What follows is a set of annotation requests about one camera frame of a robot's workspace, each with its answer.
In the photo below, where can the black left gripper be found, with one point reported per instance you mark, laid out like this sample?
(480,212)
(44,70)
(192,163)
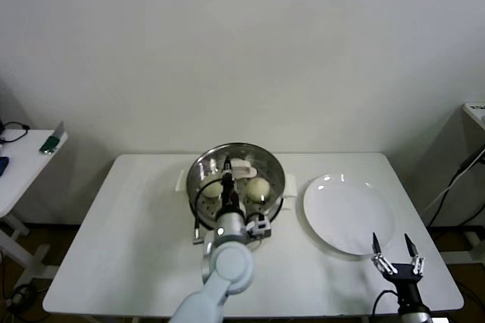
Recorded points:
(231,205)

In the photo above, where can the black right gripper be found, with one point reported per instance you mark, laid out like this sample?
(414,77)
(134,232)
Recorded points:
(407,281)

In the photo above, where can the white steamed baozi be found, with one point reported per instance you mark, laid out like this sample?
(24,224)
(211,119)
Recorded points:
(258,189)
(212,189)

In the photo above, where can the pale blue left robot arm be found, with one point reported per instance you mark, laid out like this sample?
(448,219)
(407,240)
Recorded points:
(227,266)

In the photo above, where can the perforated steel steamer basket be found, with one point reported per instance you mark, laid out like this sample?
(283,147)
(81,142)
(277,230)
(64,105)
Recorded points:
(274,171)

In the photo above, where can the white round plate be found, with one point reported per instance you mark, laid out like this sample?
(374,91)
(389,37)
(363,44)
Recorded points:
(341,217)

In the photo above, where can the white cabinet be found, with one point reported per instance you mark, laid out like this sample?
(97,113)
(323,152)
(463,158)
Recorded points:
(454,171)

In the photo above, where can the white side table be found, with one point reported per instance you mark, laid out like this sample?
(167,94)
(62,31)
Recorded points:
(22,179)

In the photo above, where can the blue object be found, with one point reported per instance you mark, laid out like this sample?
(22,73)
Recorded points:
(3,165)

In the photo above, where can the power strip on floor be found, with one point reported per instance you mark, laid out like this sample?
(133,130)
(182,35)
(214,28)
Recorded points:
(20,296)

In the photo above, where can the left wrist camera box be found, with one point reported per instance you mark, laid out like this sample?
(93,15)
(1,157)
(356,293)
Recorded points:
(259,227)

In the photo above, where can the white metal base frame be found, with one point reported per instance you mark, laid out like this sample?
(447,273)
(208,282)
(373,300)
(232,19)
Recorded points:
(475,243)

